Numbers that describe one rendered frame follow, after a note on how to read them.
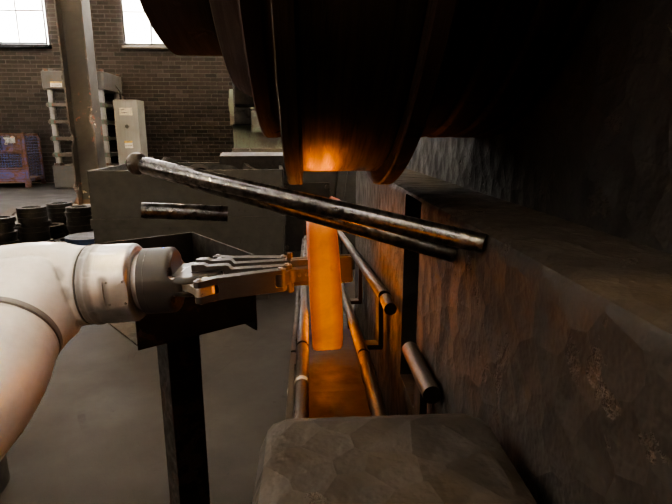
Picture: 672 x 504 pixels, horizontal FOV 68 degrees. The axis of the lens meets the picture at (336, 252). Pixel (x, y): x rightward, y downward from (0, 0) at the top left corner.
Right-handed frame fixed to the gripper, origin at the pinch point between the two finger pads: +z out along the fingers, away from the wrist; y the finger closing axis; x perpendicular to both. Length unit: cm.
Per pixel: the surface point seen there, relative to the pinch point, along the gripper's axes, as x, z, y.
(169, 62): 171, -251, -983
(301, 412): -5.0, -2.5, 22.3
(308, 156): 13.8, -0.8, 24.6
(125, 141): 27, -327, -902
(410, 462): 3.2, 2.1, 40.4
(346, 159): 13.5, 1.6, 23.9
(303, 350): -5.0, -2.4, 11.2
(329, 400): -10.6, -0.2, 11.0
